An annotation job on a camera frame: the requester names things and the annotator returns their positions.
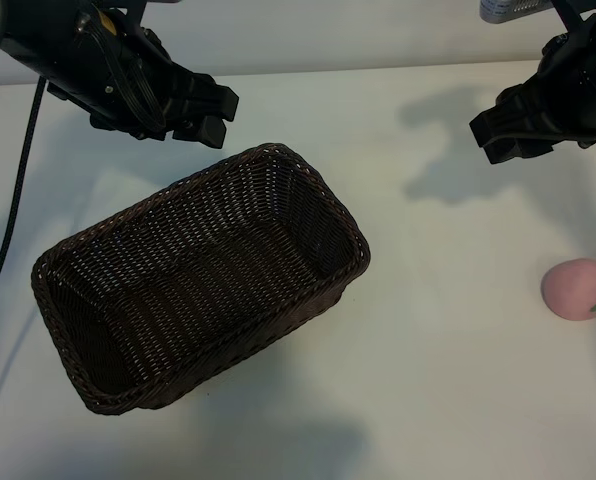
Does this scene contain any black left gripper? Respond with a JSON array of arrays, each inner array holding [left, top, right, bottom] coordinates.
[[46, 14, 240, 149]]

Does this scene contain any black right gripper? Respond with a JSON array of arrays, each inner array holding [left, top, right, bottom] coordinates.
[[469, 69, 596, 167]]

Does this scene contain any dark brown wicker basket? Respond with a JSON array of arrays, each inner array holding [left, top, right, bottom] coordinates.
[[30, 142, 373, 416]]

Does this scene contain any pink peach with green stem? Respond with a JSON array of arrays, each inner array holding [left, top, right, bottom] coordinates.
[[541, 257, 596, 321]]

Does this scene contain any black cable bundle on gripper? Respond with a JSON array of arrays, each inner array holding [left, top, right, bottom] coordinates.
[[85, 19, 165, 132]]

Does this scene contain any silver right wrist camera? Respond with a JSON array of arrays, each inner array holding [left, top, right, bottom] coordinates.
[[479, 0, 554, 25]]

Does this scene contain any black braided cable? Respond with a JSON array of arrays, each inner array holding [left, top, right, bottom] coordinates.
[[0, 77, 47, 334]]

